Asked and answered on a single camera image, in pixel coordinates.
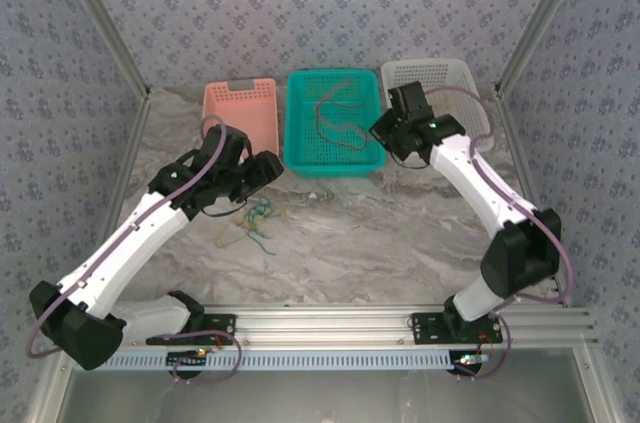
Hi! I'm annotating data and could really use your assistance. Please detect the red cable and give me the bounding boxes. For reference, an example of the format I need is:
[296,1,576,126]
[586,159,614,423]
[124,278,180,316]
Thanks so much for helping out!
[314,75,369,150]

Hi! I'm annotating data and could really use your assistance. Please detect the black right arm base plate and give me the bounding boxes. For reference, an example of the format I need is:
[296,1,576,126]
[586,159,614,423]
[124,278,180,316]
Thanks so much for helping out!
[409,311,505,345]

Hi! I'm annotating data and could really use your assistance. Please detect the teal plastic basket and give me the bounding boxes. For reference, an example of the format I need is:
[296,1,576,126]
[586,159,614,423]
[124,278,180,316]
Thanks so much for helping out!
[283,68,387,180]

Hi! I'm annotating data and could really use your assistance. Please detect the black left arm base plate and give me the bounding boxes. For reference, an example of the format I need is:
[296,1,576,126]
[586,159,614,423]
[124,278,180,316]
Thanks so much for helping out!
[144,311,237,347]

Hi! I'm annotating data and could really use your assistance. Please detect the aluminium table side rail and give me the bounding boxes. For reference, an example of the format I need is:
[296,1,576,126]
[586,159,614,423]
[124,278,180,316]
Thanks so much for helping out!
[24,90,154,423]

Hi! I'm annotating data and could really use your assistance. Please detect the white plastic basket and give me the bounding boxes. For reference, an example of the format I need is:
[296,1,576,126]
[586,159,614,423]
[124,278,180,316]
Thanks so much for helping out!
[380,58,496,152]

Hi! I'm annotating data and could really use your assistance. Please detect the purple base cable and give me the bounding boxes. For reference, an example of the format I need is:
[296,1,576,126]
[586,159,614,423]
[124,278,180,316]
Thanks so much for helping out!
[171,329,245,388]
[452,315,512,383]

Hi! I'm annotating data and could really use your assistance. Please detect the white slotted cable duct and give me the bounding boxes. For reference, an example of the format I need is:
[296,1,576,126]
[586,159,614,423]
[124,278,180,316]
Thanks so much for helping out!
[99,348,484,373]

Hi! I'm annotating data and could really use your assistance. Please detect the grey metal shelf panel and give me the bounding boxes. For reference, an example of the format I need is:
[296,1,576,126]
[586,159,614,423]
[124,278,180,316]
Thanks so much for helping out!
[64,370,594,423]

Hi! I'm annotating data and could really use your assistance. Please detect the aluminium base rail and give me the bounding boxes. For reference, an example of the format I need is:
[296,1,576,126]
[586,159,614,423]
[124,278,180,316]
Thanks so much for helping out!
[119,303,600,350]

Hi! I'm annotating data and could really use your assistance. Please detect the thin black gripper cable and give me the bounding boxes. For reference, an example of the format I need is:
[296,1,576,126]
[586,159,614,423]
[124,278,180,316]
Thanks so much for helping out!
[392,147,432,170]
[202,192,254,218]

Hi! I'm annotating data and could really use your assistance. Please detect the small black circuit board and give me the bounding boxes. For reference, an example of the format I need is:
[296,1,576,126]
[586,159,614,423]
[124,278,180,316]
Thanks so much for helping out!
[166,348,210,378]
[449,351,490,378]

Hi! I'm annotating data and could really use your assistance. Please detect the thin black left gripper cable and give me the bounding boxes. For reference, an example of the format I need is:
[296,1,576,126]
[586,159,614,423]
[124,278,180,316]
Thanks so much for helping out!
[202,192,254,218]

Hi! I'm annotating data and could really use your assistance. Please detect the aluminium frame post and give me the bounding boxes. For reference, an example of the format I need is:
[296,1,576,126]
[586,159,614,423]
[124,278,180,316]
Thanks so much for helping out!
[493,0,599,99]
[49,0,153,102]

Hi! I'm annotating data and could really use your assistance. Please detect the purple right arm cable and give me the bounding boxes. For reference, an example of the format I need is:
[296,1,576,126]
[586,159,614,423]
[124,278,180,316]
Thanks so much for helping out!
[423,86,575,317]

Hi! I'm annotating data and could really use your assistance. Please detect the thin black right gripper cable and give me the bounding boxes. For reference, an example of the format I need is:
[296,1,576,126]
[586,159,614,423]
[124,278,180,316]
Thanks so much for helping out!
[392,147,432,170]

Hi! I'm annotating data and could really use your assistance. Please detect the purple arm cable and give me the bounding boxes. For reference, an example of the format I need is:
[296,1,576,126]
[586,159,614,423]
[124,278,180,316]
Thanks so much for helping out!
[423,86,575,317]
[25,114,229,360]

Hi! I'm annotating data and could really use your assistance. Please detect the pink plastic basket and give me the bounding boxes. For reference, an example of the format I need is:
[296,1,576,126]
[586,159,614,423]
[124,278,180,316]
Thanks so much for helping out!
[201,77,280,163]

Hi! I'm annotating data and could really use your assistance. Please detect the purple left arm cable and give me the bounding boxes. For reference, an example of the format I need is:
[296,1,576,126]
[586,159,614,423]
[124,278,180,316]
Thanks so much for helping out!
[25,114,229,360]

